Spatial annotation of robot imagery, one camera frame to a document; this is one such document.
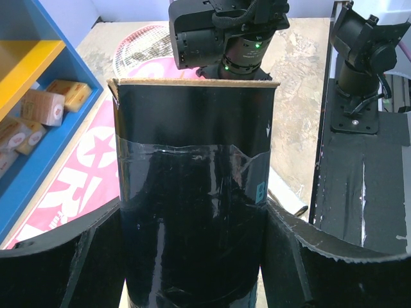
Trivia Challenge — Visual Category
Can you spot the pink soap packet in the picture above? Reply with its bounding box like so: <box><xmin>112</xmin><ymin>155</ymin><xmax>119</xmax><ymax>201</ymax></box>
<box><xmin>20</xmin><ymin>89</ymin><xmax>65</xmax><ymax>126</ymax></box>

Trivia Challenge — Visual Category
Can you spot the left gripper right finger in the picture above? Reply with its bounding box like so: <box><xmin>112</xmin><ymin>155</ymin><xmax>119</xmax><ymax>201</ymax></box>
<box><xmin>261</xmin><ymin>200</ymin><xmax>410</xmax><ymax>307</ymax></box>

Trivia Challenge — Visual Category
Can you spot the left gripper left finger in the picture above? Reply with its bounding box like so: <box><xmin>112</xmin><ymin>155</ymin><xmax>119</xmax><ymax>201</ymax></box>
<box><xmin>1</xmin><ymin>198</ymin><xmax>125</xmax><ymax>307</ymax></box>

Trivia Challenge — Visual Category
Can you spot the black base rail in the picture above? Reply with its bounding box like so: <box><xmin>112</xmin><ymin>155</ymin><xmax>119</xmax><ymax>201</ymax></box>
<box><xmin>309</xmin><ymin>1</ymin><xmax>410</xmax><ymax>255</ymax></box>

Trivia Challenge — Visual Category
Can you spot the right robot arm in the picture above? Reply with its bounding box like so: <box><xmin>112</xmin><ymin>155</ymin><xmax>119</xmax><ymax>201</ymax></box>
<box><xmin>168</xmin><ymin>0</ymin><xmax>290</xmax><ymax>80</ymax></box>

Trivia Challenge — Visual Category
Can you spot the black shuttlecock tube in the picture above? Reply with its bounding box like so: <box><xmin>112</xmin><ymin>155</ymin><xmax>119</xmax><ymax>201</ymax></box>
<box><xmin>107</xmin><ymin>78</ymin><xmax>278</xmax><ymax>307</ymax></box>

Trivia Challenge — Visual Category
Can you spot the pink racket bag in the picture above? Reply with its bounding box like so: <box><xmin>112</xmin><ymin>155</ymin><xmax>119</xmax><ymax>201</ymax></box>
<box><xmin>6</xmin><ymin>60</ymin><xmax>200</xmax><ymax>250</ymax></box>

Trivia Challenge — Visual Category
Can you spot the blue shelf unit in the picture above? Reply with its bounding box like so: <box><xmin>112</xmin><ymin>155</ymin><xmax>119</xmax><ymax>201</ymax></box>
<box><xmin>1</xmin><ymin>1</ymin><xmax>103</xmax><ymax>237</ymax></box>

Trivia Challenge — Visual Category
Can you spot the yellow soap packet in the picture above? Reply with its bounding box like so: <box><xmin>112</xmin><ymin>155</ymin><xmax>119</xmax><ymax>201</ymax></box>
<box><xmin>46</xmin><ymin>80</ymin><xmax>92</xmax><ymax>112</ymax></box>

